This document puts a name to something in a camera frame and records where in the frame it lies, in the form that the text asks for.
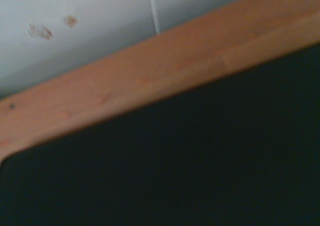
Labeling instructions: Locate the black laptop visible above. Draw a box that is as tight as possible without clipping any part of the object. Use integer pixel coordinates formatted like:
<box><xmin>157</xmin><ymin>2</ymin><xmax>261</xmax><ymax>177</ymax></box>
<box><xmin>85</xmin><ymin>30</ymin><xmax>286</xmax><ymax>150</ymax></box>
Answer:
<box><xmin>0</xmin><ymin>42</ymin><xmax>320</xmax><ymax>226</ymax></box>

